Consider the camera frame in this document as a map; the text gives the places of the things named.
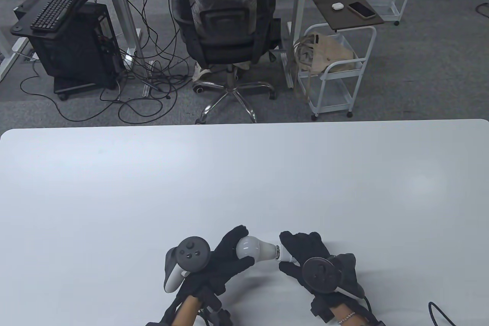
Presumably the black mesh office chair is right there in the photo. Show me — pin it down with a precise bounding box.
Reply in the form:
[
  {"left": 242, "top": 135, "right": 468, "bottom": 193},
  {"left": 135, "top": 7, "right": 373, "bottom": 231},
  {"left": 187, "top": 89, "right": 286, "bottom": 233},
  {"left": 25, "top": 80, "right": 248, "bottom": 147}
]
[{"left": 170, "top": 0, "right": 285, "bottom": 125}]

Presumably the person's right hand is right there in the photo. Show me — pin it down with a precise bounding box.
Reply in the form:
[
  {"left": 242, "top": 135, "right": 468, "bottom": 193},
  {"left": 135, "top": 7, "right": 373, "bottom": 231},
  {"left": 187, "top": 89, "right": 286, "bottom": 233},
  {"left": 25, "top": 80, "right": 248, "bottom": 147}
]
[{"left": 279, "top": 231, "right": 359, "bottom": 303}]

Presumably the white cart with brown top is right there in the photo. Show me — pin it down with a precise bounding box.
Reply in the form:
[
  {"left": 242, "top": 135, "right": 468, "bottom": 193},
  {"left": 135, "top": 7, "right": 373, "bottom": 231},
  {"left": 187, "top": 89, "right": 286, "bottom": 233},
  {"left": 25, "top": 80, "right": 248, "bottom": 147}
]
[{"left": 296, "top": 0, "right": 385, "bottom": 121}]

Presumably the person's left hand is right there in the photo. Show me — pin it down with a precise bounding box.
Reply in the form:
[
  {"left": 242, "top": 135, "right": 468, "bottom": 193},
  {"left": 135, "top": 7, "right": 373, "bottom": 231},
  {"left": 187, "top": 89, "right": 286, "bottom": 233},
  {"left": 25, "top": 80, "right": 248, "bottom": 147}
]
[{"left": 179, "top": 225, "right": 255, "bottom": 300}]

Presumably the black cable on table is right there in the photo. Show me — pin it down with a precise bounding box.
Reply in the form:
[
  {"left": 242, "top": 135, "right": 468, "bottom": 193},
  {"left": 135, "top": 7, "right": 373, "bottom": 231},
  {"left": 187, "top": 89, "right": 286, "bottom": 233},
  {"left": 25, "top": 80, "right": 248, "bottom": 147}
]
[{"left": 428, "top": 302, "right": 459, "bottom": 326}]

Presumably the tangle of black floor cables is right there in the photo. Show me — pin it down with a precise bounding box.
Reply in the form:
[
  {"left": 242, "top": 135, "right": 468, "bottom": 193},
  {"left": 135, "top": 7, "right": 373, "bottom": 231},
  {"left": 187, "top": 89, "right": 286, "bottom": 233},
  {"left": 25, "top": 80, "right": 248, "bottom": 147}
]
[{"left": 19, "top": 0, "right": 191, "bottom": 125}]

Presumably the beige tote bag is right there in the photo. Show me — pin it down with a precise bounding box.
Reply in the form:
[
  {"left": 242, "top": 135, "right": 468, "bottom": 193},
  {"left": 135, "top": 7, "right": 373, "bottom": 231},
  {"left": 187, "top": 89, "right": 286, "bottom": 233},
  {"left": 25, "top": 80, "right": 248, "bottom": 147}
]
[{"left": 293, "top": 32, "right": 363, "bottom": 76}]

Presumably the black keyboard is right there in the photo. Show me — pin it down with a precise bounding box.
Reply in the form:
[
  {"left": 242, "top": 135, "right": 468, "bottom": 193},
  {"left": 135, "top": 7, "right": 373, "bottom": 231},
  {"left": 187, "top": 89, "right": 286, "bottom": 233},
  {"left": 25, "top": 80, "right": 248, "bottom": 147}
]
[{"left": 31, "top": 0, "right": 79, "bottom": 32}]

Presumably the black and white left controller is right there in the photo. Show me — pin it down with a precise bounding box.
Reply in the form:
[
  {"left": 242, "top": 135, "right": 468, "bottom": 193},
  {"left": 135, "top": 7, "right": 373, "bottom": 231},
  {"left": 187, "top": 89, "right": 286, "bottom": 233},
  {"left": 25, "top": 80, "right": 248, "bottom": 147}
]
[{"left": 164, "top": 237, "right": 211, "bottom": 293}]

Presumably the white power strip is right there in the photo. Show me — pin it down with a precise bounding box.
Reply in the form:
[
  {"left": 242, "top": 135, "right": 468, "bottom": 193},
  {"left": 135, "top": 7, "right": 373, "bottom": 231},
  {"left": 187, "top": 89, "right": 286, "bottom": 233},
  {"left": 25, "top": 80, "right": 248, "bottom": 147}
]
[{"left": 142, "top": 60, "right": 154, "bottom": 97}]

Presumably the white plug-in socket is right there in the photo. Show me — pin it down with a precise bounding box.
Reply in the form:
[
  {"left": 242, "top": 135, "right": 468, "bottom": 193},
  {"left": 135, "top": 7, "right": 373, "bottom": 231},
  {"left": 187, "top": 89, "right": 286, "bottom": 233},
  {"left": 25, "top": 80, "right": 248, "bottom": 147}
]
[{"left": 276, "top": 244, "right": 300, "bottom": 264}]

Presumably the black and white controller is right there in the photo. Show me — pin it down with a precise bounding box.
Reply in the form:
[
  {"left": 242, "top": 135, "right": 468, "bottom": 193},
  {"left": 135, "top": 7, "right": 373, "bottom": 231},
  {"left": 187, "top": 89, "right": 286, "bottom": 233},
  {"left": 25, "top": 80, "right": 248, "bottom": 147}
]
[
  {"left": 301, "top": 253, "right": 366, "bottom": 300},
  {"left": 164, "top": 237, "right": 211, "bottom": 293}
]

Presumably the white light bulb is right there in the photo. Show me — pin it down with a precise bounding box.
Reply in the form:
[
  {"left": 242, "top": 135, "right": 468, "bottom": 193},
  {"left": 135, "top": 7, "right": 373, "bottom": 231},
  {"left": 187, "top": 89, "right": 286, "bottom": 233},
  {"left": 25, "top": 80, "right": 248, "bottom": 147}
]
[{"left": 235, "top": 236, "right": 281, "bottom": 260}]

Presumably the black keyboard tray stand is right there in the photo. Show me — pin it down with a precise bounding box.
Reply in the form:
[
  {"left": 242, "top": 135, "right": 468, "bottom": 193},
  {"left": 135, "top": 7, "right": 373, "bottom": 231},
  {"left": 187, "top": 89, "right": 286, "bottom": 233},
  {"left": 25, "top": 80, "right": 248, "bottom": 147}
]
[{"left": 10, "top": 0, "right": 105, "bottom": 39}]

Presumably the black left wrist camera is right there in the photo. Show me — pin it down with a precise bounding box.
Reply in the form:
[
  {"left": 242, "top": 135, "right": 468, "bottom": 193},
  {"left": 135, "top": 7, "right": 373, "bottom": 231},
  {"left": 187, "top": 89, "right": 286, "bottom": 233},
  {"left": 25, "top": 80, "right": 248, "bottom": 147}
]
[{"left": 197, "top": 287, "right": 233, "bottom": 326}]

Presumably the white desk foot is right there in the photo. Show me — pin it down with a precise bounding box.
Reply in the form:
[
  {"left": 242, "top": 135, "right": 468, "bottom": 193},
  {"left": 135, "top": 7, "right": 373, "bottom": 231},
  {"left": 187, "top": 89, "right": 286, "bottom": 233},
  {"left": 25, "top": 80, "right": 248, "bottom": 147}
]
[{"left": 0, "top": 28, "right": 29, "bottom": 82}]

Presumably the black and white right controller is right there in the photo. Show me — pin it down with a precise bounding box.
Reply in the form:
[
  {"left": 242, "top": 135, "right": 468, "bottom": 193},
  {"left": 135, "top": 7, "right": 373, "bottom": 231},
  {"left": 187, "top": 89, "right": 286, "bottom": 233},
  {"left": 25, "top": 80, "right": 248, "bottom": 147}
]
[{"left": 301, "top": 253, "right": 366, "bottom": 300}]

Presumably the black computer tower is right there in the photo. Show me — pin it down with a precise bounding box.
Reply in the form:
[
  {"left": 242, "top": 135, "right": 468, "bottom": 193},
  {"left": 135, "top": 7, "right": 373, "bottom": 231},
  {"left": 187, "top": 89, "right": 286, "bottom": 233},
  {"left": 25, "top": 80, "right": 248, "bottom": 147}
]
[{"left": 28, "top": 2, "right": 120, "bottom": 101}]

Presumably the person's left forearm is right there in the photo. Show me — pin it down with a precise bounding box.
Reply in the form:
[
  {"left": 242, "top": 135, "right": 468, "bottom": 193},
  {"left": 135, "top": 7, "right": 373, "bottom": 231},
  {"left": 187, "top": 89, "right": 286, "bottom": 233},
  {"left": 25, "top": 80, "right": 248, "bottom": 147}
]
[{"left": 172, "top": 295, "right": 204, "bottom": 326}]

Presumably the smartphone with tan case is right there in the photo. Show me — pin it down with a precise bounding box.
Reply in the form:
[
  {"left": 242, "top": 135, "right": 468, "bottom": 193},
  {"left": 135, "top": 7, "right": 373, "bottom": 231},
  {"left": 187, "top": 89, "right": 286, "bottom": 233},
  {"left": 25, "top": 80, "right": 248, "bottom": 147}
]
[{"left": 348, "top": 1, "right": 376, "bottom": 19}]

